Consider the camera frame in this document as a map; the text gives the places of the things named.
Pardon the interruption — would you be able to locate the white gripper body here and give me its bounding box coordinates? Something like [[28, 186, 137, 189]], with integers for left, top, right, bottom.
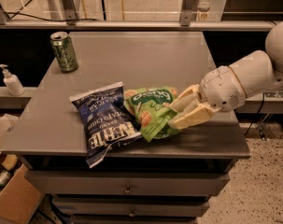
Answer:
[[199, 66, 246, 112]]

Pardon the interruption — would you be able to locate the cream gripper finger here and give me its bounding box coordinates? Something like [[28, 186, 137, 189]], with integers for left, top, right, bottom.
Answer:
[[170, 84, 202, 113], [168, 103, 221, 130]]

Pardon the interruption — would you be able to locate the green rice chip bag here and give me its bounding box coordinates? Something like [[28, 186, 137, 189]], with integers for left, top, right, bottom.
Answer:
[[124, 86, 179, 142]]

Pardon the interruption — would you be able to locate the blue kettle chip bag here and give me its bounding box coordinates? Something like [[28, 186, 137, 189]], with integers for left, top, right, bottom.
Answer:
[[70, 82, 142, 168]]

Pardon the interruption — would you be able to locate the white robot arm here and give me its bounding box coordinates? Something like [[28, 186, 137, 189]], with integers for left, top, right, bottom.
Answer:
[[168, 22, 283, 130]]

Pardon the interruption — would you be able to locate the grey drawer cabinet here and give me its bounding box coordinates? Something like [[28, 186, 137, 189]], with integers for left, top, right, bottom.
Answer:
[[3, 32, 249, 224]]

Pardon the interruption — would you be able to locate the top drawer knob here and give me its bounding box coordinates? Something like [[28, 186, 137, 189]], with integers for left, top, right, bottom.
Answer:
[[123, 185, 133, 195]]

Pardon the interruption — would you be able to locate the drawer knob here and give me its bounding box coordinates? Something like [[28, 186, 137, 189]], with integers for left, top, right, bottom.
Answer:
[[123, 185, 133, 195], [128, 209, 136, 217]]

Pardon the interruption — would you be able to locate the green soda can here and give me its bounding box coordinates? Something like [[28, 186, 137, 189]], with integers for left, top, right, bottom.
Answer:
[[50, 32, 78, 72]]

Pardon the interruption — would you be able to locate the white pump bottle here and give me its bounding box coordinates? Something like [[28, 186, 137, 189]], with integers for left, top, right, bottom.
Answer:
[[0, 64, 24, 96]]

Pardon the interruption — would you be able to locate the cardboard box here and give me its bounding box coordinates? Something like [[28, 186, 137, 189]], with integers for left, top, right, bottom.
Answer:
[[0, 114, 44, 224]]

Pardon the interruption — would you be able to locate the metal railing frame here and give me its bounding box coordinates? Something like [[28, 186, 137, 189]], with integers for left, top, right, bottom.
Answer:
[[0, 0, 283, 31]]

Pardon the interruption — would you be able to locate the black cable on ledge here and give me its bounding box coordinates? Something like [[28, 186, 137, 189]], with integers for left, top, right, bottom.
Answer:
[[4, 11, 100, 23]]

